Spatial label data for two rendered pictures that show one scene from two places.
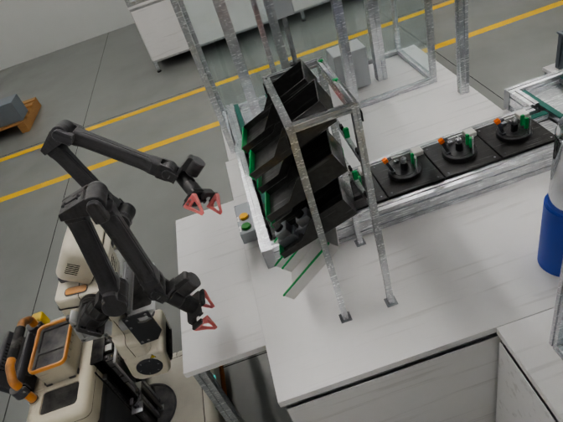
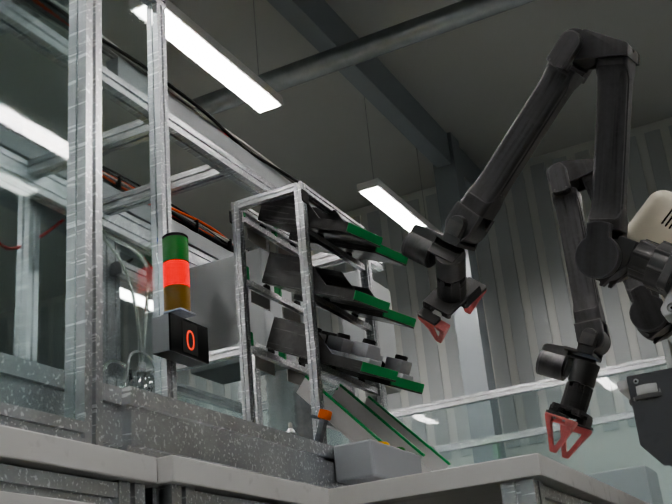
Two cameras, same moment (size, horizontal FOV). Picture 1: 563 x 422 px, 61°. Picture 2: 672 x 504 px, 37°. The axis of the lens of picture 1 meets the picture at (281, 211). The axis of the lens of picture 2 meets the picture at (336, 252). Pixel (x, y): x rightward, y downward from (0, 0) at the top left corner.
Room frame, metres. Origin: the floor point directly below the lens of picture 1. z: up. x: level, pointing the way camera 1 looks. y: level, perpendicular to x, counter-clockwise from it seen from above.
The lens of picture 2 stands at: (3.26, 0.87, 0.63)
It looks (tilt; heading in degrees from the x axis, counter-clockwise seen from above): 22 degrees up; 205
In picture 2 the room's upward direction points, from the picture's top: 5 degrees counter-clockwise
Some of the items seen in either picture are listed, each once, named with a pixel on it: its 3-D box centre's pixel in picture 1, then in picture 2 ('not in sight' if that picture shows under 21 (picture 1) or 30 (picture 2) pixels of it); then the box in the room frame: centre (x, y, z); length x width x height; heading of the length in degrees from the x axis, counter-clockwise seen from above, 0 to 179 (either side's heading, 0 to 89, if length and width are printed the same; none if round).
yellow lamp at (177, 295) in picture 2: not in sight; (177, 300); (1.76, -0.17, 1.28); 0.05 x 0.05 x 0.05
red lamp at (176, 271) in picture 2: not in sight; (176, 276); (1.76, -0.17, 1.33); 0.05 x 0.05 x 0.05
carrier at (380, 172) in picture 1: (404, 163); not in sight; (1.56, -0.55, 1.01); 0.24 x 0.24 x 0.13; 0
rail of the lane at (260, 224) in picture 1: (253, 196); (294, 470); (1.84, 0.10, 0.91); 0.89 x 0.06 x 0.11; 0
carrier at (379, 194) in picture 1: (348, 182); not in sight; (1.57, -0.31, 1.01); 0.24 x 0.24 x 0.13; 0
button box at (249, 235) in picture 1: (245, 222); (380, 467); (1.65, 0.16, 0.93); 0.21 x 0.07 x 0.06; 0
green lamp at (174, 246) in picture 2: not in sight; (175, 251); (1.76, -0.17, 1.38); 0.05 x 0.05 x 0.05
